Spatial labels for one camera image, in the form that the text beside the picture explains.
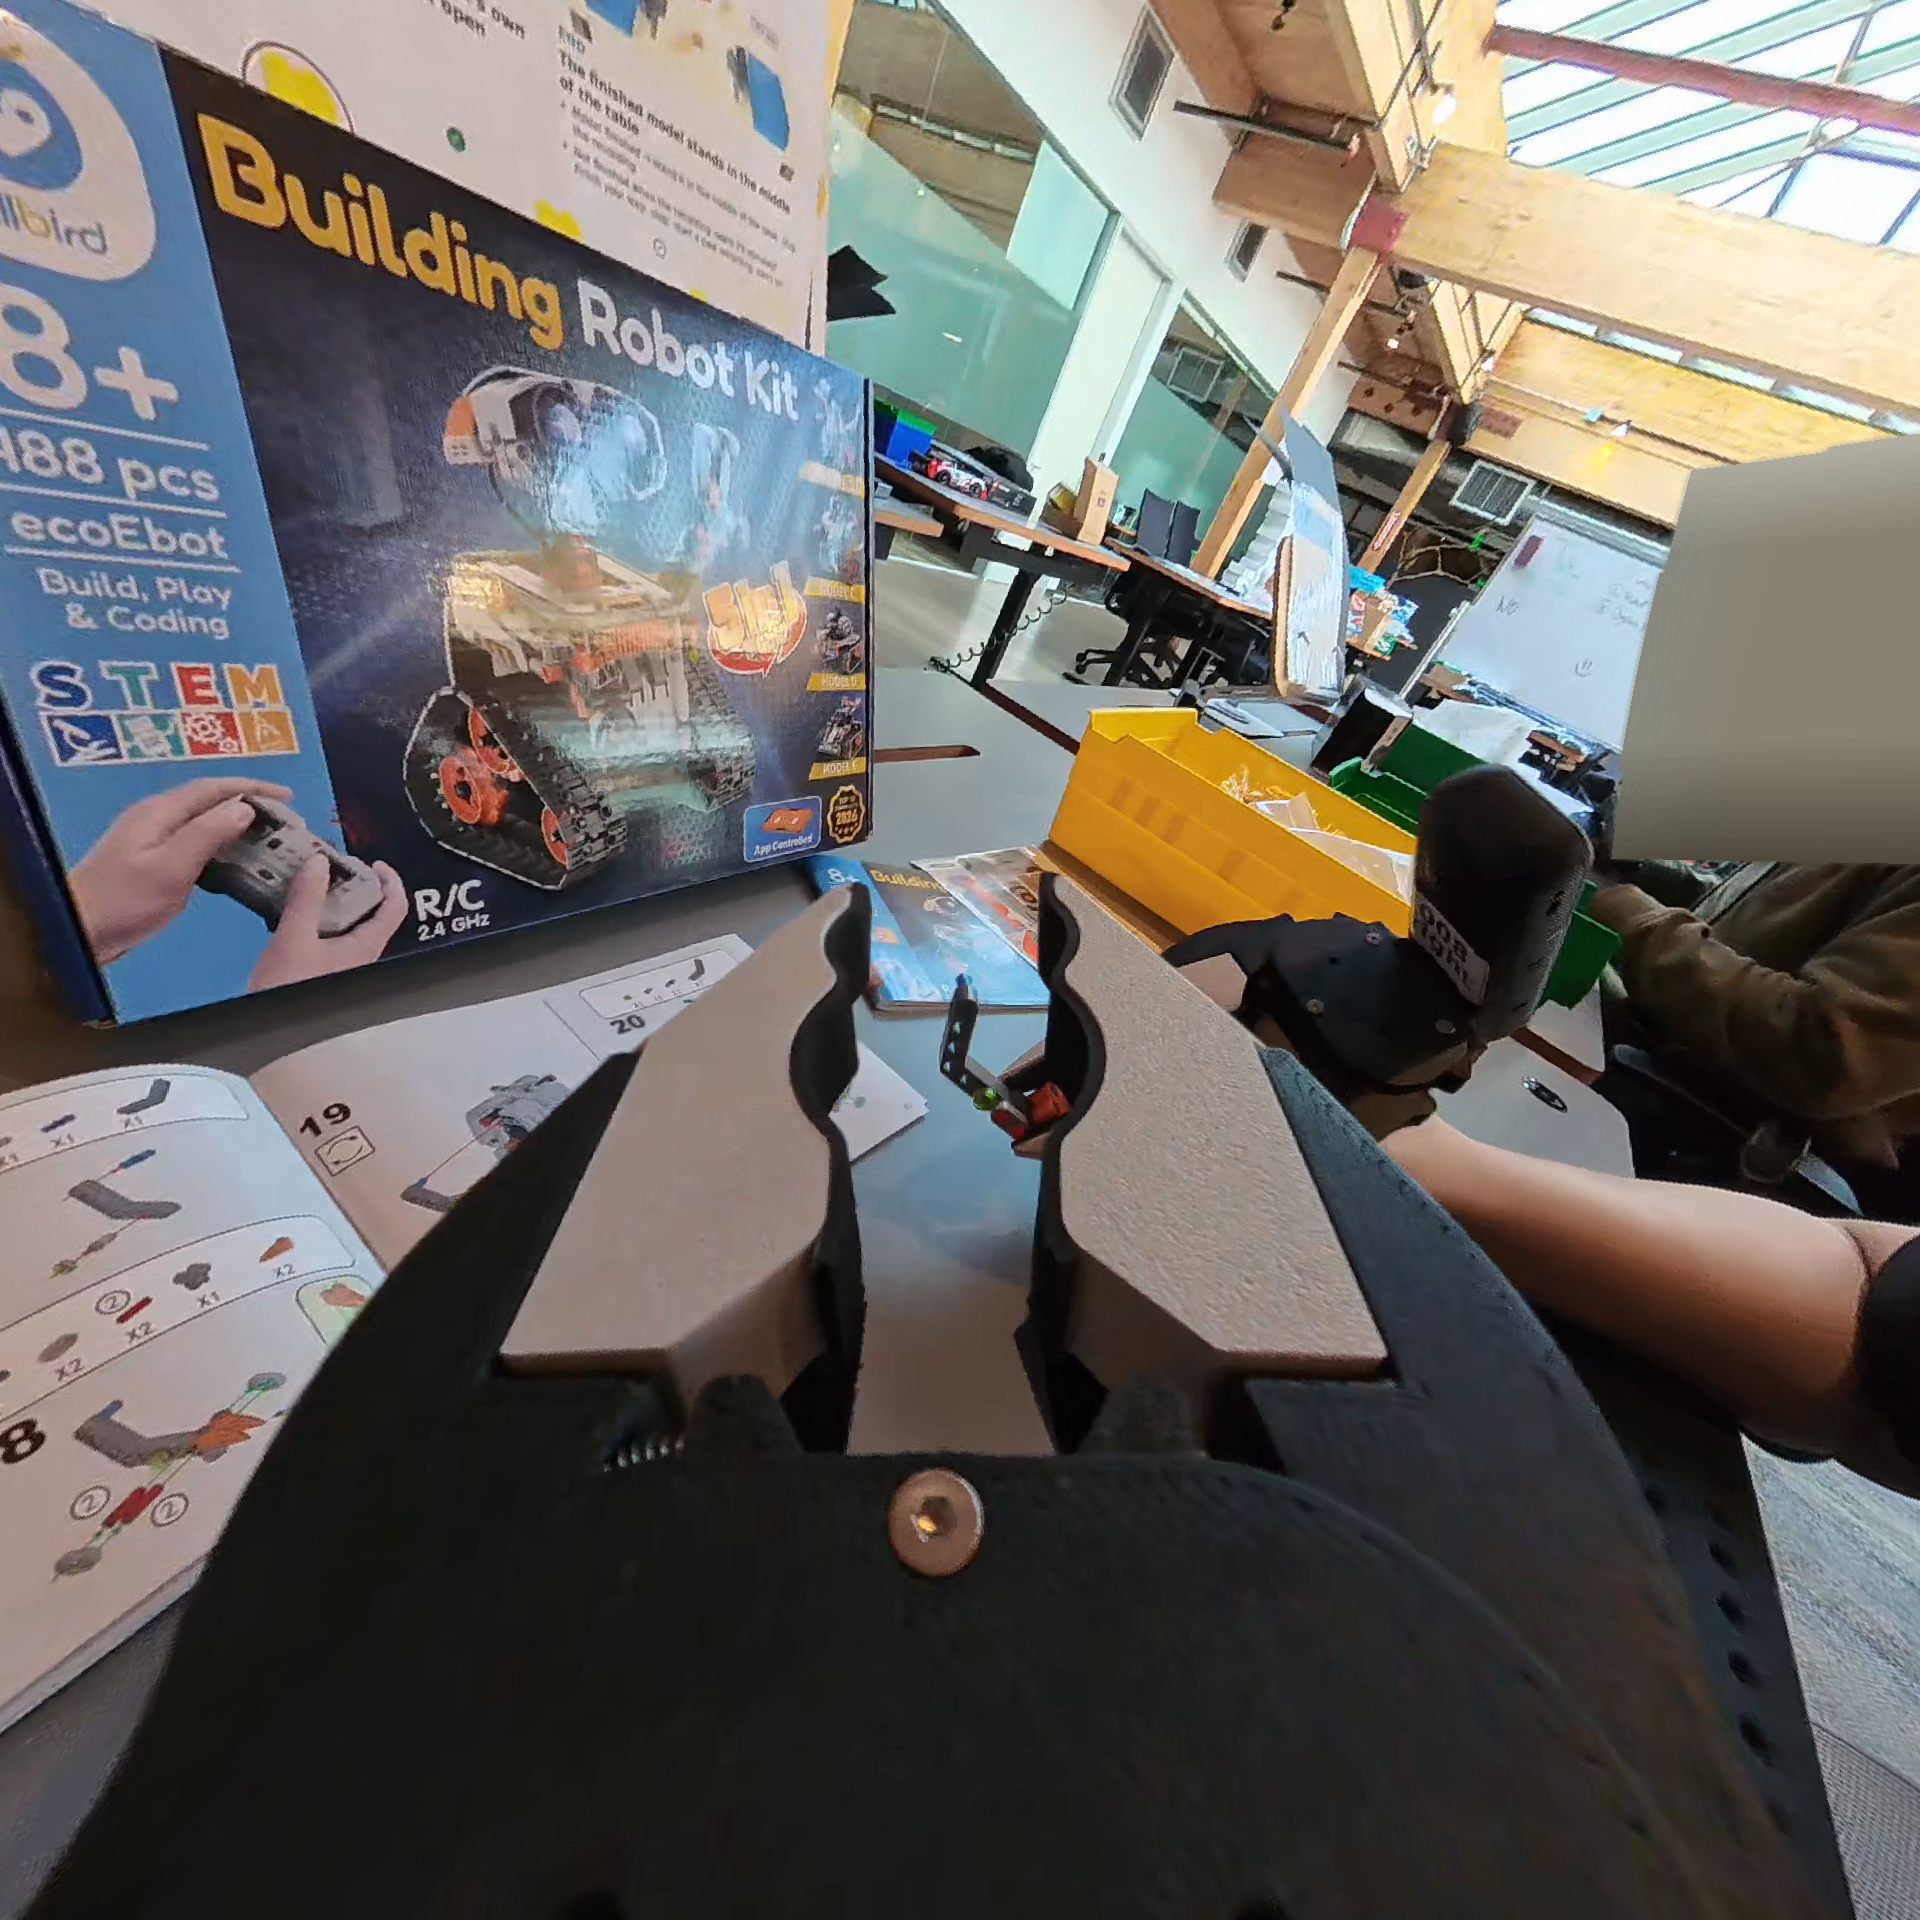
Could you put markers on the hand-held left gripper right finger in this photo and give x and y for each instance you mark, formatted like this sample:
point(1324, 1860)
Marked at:
point(1215, 1214)

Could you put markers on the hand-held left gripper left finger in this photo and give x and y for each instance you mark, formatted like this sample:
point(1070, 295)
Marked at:
point(675, 1214)

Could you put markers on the grey angled toy beam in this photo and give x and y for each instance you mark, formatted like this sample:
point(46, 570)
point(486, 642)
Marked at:
point(957, 1036)

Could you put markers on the person's right forearm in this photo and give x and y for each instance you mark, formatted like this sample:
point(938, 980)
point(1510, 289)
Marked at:
point(1621, 1245)

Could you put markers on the grey desk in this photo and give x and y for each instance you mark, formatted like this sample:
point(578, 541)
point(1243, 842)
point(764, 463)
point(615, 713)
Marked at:
point(931, 1276)

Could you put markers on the wooden top standing desk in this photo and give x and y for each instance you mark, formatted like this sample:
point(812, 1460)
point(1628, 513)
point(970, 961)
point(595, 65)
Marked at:
point(1021, 525)

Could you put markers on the clear plastic parts bags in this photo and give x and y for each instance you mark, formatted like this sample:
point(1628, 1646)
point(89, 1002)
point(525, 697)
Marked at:
point(1337, 839)

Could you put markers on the green plastic bin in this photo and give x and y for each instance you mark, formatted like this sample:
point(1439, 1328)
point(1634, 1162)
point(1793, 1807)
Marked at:
point(1589, 944)

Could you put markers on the yellow plastic bin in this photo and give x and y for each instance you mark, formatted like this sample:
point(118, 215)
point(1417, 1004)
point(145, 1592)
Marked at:
point(1171, 810)

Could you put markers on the black box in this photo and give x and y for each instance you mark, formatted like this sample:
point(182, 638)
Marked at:
point(1365, 727)

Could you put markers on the blue cover instruction booklet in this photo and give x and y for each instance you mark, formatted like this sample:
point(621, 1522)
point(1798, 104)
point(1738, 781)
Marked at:
point(909, 930)

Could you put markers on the orange grey sticker sheet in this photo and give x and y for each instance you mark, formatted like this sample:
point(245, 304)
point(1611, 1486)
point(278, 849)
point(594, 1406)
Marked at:
point(991, 901)

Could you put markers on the tilted display board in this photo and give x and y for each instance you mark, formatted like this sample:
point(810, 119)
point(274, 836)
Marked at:
point(1313, 586)

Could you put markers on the adjacent grey table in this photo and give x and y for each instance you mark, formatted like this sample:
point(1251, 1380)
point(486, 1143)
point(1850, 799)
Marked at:
point(1051, 713)

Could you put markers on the whiteboard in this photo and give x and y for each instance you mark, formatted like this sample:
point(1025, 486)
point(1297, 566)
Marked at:
point(1559, 629)

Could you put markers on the open white instruction booklet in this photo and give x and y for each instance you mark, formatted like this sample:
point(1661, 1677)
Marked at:
point(150, 1276)

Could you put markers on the black perforated panel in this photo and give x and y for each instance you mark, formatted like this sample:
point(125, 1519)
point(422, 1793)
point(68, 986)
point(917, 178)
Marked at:
point(1711, 1517)

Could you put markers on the red black toy car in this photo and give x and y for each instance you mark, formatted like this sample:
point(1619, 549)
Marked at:
point(974, 473)

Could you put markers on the blue robot kit box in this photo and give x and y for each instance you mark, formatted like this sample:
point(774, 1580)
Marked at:
point(451, 600)

